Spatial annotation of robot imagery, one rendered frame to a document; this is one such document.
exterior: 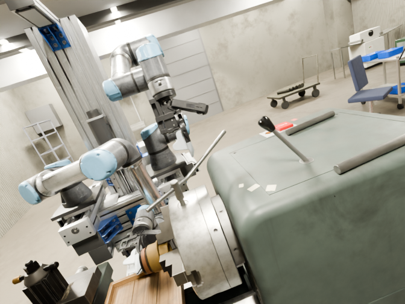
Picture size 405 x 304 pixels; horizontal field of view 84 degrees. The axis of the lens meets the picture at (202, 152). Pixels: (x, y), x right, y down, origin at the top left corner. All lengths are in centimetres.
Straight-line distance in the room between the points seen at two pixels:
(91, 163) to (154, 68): 42
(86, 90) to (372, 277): 141
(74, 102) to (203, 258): 109
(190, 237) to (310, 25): 1067
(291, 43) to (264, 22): 142
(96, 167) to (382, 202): 86
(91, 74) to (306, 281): 130
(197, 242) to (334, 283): 36
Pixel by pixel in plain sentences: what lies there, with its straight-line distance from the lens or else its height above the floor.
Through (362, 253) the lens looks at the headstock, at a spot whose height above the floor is 104.
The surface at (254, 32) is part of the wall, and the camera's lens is 967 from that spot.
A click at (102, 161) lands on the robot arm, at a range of 90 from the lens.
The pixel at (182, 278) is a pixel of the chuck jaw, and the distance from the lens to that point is 68.
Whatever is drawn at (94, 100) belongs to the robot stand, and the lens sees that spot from 141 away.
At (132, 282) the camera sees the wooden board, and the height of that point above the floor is 88.
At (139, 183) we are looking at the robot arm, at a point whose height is 120.
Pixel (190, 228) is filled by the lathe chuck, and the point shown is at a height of 120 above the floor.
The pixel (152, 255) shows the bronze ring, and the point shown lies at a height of 111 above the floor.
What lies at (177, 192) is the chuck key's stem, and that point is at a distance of 63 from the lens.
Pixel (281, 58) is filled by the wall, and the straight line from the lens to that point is 1011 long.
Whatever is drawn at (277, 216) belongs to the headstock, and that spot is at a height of 123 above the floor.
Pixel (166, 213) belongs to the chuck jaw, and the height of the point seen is 118.
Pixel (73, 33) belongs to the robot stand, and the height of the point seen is 195.
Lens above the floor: 155
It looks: 18 degrees down
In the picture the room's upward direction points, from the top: 20 degrees counter-clockwise
